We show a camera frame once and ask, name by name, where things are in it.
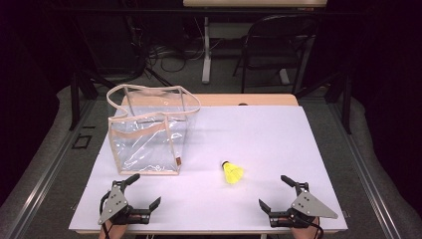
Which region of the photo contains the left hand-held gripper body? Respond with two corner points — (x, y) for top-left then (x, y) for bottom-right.
(98, 180), (152, 227)

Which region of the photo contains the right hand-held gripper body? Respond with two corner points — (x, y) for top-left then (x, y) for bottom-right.
(269, 181), (339, 229)

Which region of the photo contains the yellow shuttlecock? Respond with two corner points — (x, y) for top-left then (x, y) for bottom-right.
(221, 160), (245, 185)

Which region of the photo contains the clear plastic bag beige trim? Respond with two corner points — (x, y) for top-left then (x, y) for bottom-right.
(105, 84), (202, 176)

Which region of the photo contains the person's left hand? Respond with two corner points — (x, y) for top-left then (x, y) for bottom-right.
(99, 214), (144, 239)

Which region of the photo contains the person's right hand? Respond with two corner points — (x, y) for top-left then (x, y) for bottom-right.
(279, 216), (321, 239)

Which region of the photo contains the white table board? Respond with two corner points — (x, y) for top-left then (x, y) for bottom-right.
(68, 105), (348, 233)

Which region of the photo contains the wooden table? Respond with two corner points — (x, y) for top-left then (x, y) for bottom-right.
(75, 93), (346, 236)

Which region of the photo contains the black tripod stand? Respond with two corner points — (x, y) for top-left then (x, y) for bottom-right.
(125, 0), (174, 88)

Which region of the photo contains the black folding chair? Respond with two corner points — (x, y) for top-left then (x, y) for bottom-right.
(232, 14), (320, 96)

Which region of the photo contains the white desk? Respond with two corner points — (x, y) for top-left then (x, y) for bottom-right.
(182, 0), (327, 86)

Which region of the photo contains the black horizontal bar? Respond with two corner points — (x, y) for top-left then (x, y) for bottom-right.
(49, 7), (366, 16)

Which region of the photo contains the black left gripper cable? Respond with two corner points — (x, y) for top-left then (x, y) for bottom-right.
(99, 191), (112, 239)

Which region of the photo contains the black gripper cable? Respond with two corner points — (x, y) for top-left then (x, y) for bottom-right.
(307, 220), (325, 239)
(99, 191), (112, 239)

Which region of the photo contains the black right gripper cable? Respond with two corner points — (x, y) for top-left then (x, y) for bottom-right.
(307, 220), (325, 239)

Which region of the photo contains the aluminium frame rail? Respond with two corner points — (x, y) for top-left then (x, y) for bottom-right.
(6, 99), (98, 239)
(326, 99), (402, 239)

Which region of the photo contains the black metal post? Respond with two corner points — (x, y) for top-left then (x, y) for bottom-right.
(342, 74), (352, 135)
(69, 71), (82, 131)

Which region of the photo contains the tangle of floor cables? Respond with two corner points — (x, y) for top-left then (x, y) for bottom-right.
(145, 16), (227, 74)

